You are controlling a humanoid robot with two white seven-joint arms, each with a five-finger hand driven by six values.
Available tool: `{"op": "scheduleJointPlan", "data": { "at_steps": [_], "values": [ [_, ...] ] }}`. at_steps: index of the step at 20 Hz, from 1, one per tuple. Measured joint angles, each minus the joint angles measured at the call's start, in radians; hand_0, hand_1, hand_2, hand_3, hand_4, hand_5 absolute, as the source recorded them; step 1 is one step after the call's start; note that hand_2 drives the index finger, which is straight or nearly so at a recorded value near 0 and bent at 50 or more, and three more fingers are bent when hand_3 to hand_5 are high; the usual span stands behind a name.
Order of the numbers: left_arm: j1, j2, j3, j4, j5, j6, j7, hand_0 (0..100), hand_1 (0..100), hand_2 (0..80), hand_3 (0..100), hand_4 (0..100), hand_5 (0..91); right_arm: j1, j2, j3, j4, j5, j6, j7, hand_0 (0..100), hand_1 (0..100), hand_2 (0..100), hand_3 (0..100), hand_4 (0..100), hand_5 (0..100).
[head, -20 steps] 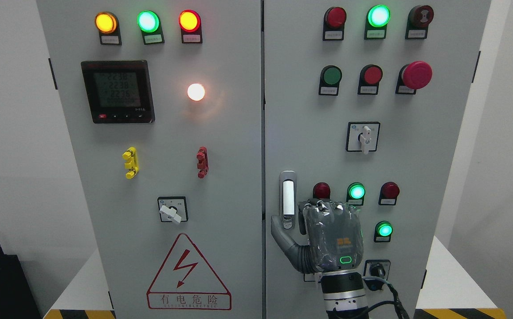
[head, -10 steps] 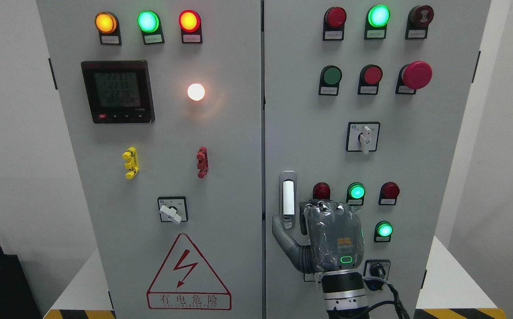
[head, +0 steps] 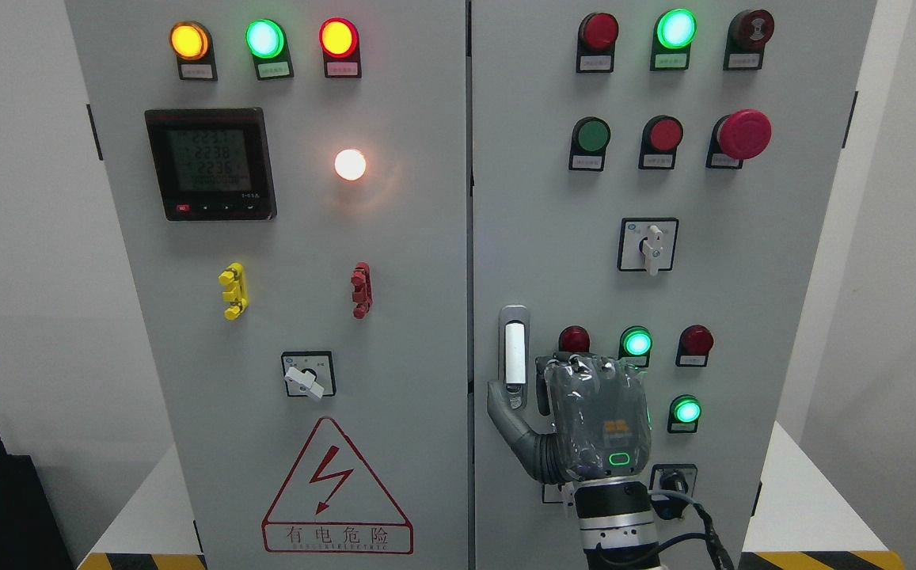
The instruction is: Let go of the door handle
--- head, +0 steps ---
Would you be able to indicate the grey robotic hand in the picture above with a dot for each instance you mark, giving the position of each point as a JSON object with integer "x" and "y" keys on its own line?
{"x": 601, "y": 420}

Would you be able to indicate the silver door handle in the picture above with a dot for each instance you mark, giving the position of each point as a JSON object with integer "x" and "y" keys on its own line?
{"x": 513, "y": 343}

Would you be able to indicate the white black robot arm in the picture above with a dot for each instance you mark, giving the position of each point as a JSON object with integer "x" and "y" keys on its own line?
{"x": 617, "y": 524}

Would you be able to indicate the grey electrical cabinet right door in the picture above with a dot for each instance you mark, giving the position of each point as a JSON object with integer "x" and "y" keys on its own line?
{"x": 548, "y": 238}

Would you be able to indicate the grey electrical cabinet door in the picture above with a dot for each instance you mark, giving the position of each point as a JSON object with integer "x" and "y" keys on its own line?
{"x": 401, "y": 372}
{"x": 548, "y": 238}

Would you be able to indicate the grey electrical cabinet left door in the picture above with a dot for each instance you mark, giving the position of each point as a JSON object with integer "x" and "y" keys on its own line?
{"x": 401, "y": 372}

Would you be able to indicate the green indicator lamp middle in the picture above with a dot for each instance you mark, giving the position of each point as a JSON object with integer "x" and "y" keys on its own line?
{"x": 635, "y": 346}

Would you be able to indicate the green indicator lamp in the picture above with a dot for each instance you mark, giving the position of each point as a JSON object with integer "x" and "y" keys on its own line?
{"x": 672, "y": 35}
{"x": 635, "y": 346}
{"x": 269, "y": 49}

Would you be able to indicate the red indicator lamp middle left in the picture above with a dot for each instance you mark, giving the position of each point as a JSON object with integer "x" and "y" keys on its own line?
{"x": 574, "y": 339}

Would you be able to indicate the red indicator lamp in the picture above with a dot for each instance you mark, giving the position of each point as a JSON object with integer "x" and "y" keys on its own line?
{"x": 574, "y": 339}
{"x": 694, "y": 347}
{"x": 596, "y": 41}
{"x": 340, "y": 47}

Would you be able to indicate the lit green push button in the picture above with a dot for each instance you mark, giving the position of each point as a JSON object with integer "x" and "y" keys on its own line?
{"x": 684, "y": 415}

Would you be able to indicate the red indicator lamp middle right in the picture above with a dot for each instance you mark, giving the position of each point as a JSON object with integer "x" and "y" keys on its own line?
{"x": 694, "y": 347}

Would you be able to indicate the white platform with hazard stripes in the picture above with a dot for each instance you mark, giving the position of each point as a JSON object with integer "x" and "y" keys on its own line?
{"x": 801, "y": 522}

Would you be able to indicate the red terminal connector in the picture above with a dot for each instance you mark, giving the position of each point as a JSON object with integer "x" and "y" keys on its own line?
{"x": 362, "y": 292}

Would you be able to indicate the green push button upper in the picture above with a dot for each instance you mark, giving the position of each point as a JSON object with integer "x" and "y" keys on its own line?
{"x": 589, "y": 140}

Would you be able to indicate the red push button upper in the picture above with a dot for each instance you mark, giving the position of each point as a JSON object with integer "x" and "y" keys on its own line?
{"x": 659, "y": 140}

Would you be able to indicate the red electric hazard warning sticker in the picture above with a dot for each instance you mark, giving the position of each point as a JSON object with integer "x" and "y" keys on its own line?
{"x": 332, "y": 502}

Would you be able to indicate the red emergency stop button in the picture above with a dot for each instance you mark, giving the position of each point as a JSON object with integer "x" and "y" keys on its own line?
{"x": 739, "y": 136}

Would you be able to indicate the white glowing indicator lamp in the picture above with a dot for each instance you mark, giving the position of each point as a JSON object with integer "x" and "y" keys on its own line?
{"x": 350, "y": 164}

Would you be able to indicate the red indicator lamp top right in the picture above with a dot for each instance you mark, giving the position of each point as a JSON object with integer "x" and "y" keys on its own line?
{"x": 596, "y": 41}

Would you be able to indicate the yellow terminal connector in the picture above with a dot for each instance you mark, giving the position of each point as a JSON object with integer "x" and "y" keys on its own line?
{"x": 235, "y": 292}

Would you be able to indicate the green indicator lamp top right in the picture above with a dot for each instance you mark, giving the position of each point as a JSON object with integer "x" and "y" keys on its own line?
{"x": 672, "y": 35}

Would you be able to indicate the dark red buzzer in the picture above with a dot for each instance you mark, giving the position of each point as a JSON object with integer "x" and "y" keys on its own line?
{"x": 747, "y": 36}

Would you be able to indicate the red indicator lamp top left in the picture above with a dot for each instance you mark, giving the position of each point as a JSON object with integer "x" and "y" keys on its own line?
{"x": 340, "y": 47}

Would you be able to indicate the black digital power meter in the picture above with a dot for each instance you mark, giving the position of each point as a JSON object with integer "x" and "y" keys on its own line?
{"x": 212, "y": 164}

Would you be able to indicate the green indicator lamp top left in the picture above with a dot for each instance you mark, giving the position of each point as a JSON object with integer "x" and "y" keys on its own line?
{"x": 269, "y": 49}

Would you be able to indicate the yellow indicator lamp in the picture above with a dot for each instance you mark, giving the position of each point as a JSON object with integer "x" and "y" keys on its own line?
{"x": 194, "y": 50}

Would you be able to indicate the black box with antenna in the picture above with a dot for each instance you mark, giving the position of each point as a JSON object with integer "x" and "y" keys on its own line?
{"x": 29, "y": 535}

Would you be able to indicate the white rotary switch lower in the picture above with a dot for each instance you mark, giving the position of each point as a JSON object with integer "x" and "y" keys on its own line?
{"x": 561, "y": 494}

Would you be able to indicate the white rotary switch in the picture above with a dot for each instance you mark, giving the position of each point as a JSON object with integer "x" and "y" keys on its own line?
{"x": 561, "y": 494}
{"x": 647, "y": 245}

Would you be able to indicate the black rotary switch lower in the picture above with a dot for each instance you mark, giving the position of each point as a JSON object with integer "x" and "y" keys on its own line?
{"x": 675, "y": 477}

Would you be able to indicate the white rotary switch upper right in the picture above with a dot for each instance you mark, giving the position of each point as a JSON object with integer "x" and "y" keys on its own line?
{"x": 647, "y": 245}

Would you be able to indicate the white rotary switch left door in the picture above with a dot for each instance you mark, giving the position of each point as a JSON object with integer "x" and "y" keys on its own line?
{"x": 309, "y": 374}

